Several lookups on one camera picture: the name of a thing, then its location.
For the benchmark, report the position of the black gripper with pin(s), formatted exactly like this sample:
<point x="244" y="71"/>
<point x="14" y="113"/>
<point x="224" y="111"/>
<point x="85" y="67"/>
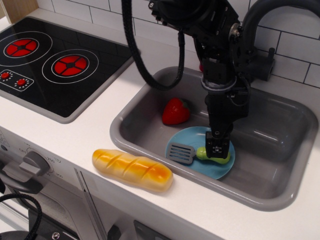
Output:
<point x="225" y="105"/>

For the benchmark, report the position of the grey spatula green handle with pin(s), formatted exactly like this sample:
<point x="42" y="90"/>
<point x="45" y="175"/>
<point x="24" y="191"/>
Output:
<point x="185" y="154"/>

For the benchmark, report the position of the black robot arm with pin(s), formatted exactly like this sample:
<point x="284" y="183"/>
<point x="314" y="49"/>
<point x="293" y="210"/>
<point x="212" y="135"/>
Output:
<point x="214" y="27"/>

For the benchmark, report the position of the blue plastic plate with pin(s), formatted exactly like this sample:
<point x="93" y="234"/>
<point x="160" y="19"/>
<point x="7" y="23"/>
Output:
<point x="195" y="137"/>

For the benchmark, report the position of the grey plastic sink basin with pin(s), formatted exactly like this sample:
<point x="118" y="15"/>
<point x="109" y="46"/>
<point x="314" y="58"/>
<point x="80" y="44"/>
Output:
<point x="272" y="144"/>

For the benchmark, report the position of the red toy strawberry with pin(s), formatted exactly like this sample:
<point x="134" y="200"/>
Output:
<point x="175" y="112"/>

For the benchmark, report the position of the dark grey toy faucet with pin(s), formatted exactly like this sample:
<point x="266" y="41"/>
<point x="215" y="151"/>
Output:
<point x="260" y="67"/>

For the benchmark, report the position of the toy bread loaf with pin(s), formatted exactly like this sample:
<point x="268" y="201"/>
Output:
<point x="139" y="171"/>

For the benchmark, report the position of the toy oven door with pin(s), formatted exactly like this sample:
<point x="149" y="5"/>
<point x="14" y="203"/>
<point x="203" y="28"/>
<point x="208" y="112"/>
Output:
<point x="56" y="209"/>

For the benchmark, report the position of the black toy stovetop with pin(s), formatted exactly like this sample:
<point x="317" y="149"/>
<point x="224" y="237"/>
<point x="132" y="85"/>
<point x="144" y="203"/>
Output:
<point x="57" y="71"/>

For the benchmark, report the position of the grey oven knob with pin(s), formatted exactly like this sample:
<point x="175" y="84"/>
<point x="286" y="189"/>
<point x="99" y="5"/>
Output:
<point x="34" y="164"/>

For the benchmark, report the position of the wooden side panel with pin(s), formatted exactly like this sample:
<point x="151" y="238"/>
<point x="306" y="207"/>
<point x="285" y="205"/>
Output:
<point x="16" y="10"/>

